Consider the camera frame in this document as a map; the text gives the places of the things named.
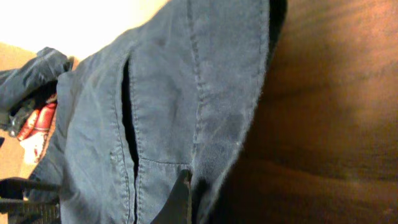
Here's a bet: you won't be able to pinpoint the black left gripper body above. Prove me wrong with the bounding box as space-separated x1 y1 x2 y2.
1 177 61 224

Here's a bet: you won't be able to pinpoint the navy blue shorts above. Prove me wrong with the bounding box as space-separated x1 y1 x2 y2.
32 0 287 223

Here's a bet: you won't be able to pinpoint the black printed folded shirt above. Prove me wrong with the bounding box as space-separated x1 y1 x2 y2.
1 81 57 138

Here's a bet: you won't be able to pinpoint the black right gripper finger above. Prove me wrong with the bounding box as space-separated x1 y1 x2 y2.
151 170 192 224

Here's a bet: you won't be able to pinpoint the red printed folded shirt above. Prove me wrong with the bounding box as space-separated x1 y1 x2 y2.
17 93 57 165

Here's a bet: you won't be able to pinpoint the dark blue folded garment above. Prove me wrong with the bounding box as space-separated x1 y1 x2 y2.
1 47 74 112

